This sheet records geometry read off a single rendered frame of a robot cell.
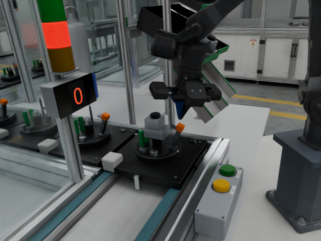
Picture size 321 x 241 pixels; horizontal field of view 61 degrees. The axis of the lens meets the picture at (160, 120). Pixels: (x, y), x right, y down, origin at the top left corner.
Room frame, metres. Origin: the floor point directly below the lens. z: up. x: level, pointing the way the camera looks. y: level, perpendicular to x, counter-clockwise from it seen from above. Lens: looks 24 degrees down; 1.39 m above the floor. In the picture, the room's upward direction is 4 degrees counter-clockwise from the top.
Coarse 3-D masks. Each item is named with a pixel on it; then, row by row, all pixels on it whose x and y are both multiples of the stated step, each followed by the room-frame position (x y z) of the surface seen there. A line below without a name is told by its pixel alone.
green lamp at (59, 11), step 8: (40, 0) 0.57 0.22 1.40; (48, 0) 0.57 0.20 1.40; (56, 0) 0.58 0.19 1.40; (40, 8) 0.57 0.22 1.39; (48, 8) 0.57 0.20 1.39; (56, 8) 0.58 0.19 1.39; (40, 16) 0.58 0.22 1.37; (48, 16) 0.57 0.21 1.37; (56, 16) 0.57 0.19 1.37; (64, 16) 0.59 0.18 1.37
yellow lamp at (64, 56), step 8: (48, 48) 0.58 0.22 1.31; (56, 48) 0.57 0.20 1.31; (64, 48) 0.58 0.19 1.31; (56, 56) 0.57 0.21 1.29; (64, 56) 0.57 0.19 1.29; (72, 56) 0.59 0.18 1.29; (56, 64) 0.57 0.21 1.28; (64, 64) 0.57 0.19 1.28; (72, 64) 0.59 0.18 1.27; (56, 72) 0.57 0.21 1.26
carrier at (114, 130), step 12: (84, 132) 0.84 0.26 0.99; (96, 132) 0.83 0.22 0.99; (108, 132) 0.82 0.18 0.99; (120, 132) 0.86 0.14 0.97; (132, 132) 0.85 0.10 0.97; (84, 144) 0.76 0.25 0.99; (96, 144) 0.76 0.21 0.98; (108, 144) 0.78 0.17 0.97; (120, 144) 0.77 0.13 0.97; (84, 156) 0.71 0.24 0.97; (96, 156) 0.70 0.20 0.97
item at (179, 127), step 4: (172, 124) 0.69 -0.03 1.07; (180, 124) 0.68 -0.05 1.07; (172, 128) 0.68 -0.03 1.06; (176, 128) 0.67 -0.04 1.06; (180, 128) 0.67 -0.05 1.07; (176, 132) 0.67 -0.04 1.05; (180, 132) 0.68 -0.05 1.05; (176, 136) 0.67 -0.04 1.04; (176, 140) 0.67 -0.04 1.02; (172, 144) 0.68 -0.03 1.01
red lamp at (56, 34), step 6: (42, 24) 0.58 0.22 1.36; (48, 24) 0.57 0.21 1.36; (54, 24) 0.57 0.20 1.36; (60, 24) 0.58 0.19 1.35; (66, 24) 0.59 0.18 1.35; (48, 30) 0.57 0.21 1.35; (54, 30) 0.57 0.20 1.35; (60, 30) 0.58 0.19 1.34; (66, 30) 0.59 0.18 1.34; (48, 36) 0.57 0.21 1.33; (54, 36) 0.57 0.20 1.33; (60, 36) 0.57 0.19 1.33; (66, 36) 0.59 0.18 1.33; (48, 42) 0.57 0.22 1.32; (54, 42) 0.57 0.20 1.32; (60, 42) 0.57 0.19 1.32; (66, 42) 0.58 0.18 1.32
